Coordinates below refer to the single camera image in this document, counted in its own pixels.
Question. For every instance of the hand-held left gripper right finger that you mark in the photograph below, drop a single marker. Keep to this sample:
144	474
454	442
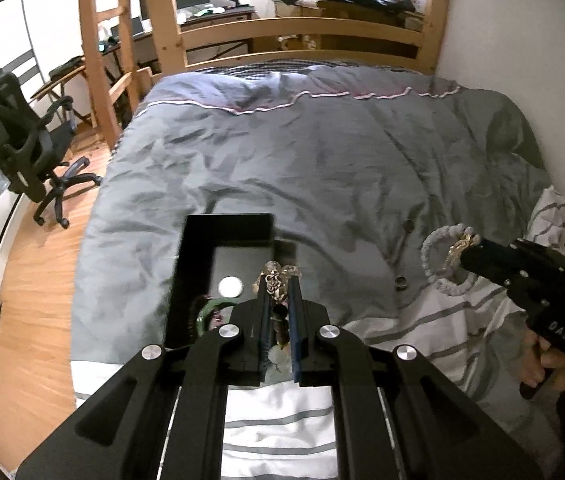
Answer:
296	332

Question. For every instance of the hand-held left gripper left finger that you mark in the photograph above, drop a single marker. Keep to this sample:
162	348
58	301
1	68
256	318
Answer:
264	325

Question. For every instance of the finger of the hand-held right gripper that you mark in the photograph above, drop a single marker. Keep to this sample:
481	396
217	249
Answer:
487	261

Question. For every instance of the green bangle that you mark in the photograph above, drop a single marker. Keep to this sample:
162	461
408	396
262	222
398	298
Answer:
206	312

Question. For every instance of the black office chair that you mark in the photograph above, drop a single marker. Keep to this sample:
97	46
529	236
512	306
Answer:
20	132

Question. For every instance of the grey duvet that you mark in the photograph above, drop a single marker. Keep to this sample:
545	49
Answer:
312	160

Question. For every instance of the dark computer desk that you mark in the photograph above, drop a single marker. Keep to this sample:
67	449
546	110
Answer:
212	16

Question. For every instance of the black jewelry box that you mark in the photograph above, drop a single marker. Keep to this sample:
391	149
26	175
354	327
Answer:
197	242

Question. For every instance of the wooden dresser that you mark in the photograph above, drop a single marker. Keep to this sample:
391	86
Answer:
342	12

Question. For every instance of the round silver disc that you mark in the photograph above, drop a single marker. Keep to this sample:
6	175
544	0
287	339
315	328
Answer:
231	287

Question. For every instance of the person's right hand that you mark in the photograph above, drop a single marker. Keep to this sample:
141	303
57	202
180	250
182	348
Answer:
560	366

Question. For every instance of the wooden bed frame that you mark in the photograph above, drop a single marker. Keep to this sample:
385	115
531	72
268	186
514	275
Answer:
302	27

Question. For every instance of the wooden folding table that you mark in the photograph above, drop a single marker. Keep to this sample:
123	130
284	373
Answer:
57	80

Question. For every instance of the open laptop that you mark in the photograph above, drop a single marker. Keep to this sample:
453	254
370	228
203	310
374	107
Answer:
130	27

